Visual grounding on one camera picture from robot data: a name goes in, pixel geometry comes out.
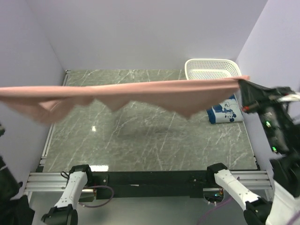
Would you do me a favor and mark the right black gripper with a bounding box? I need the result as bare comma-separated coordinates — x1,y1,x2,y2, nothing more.
237,75,293,146

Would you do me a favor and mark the pink graphic t-shirt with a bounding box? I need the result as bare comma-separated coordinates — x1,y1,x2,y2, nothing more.
0,75,249,124

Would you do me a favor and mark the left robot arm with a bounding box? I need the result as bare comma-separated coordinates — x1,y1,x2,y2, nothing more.
0,157,94,225

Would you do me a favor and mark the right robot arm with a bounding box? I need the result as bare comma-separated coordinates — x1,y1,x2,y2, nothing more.
206,80,300,225

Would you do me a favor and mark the folded blue t-shirt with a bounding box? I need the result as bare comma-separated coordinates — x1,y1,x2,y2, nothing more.
206,95,244,124

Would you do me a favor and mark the white plastic basket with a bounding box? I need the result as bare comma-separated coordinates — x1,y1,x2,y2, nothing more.
185,59,241,80

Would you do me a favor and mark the black base crossbar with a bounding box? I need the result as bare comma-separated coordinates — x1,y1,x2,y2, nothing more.
92,170,220,198

